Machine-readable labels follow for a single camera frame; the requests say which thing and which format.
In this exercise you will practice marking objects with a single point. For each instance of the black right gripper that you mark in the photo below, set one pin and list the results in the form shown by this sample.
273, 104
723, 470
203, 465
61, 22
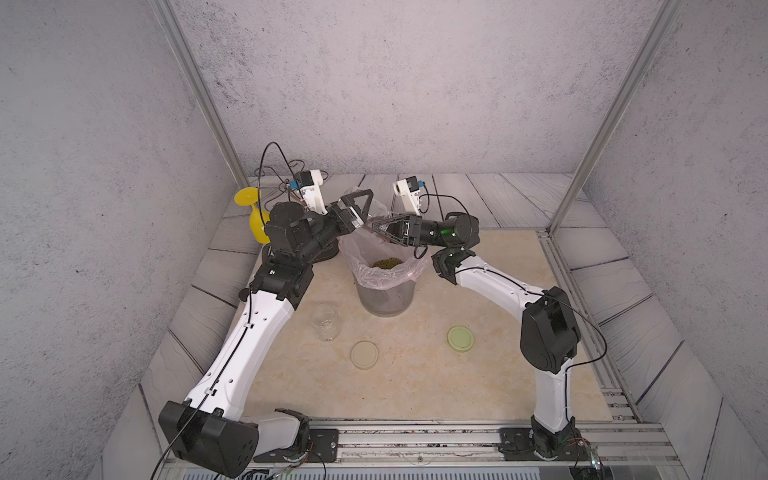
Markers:
414, 233

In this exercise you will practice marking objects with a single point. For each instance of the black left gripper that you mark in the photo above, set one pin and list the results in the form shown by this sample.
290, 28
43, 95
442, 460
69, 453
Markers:
340, 226

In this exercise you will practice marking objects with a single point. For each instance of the grey bin with plastic liner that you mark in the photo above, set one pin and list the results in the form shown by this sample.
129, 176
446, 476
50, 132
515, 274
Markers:
383, 293

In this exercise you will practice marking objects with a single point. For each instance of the glass jar with beige lid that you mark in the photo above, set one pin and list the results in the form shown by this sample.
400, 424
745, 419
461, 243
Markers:
326, 322

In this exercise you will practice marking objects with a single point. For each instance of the green jar lid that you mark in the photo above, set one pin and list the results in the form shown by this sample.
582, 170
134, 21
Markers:
460, 338

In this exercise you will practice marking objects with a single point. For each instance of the glass jar with green lid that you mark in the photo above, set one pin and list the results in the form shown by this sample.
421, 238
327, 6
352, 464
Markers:
369, 207

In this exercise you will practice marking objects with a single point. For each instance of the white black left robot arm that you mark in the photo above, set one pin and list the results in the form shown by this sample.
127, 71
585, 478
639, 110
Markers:
206, 428

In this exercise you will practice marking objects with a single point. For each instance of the pile of green mung beans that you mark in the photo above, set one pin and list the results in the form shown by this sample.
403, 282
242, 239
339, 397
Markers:
387, 264

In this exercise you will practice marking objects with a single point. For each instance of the dark metal scroll stand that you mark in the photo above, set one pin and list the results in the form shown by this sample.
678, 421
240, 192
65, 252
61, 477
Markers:
261, 174

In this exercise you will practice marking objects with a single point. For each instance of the yellow plastic goblet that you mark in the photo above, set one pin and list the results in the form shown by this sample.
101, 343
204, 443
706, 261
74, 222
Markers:
251, 197

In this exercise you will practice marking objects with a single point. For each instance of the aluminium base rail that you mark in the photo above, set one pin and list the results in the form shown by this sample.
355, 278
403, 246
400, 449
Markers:
621, 448

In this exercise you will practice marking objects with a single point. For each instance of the left aluminium frame post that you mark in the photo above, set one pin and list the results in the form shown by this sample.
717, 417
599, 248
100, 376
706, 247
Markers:
179, 45

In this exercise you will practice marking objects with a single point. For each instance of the aluminium frame post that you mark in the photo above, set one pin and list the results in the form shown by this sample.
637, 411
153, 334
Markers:
659, 28
179, 45

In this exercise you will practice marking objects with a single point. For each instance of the right aluminium frame post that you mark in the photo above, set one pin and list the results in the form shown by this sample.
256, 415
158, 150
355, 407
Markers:
659, 28

